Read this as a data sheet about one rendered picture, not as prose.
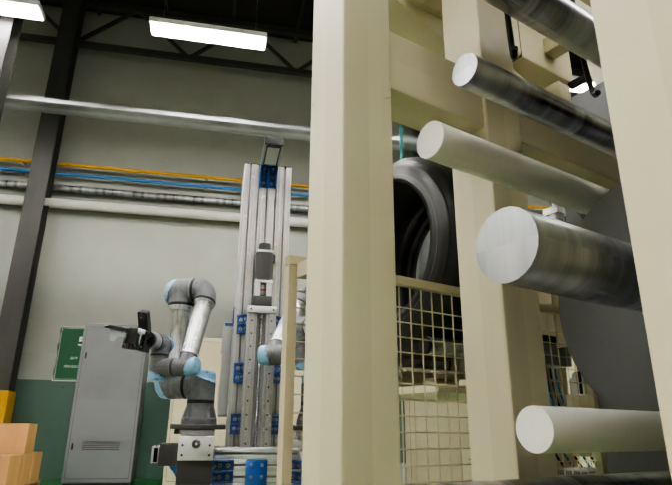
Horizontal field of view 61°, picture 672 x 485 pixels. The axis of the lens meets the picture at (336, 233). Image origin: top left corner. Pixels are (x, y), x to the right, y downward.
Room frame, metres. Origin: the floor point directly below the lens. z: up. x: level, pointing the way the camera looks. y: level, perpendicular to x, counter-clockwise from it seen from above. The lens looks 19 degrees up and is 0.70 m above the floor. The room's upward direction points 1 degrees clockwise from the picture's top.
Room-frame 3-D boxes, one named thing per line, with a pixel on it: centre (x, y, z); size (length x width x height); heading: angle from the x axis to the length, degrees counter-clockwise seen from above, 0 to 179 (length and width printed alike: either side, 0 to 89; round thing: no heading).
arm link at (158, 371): (2.46, 0.73, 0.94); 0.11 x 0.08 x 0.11; 76
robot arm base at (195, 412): (2.57, 0.58, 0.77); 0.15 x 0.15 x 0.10
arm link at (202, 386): (2.57, 0.58, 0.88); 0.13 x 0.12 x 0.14; 76
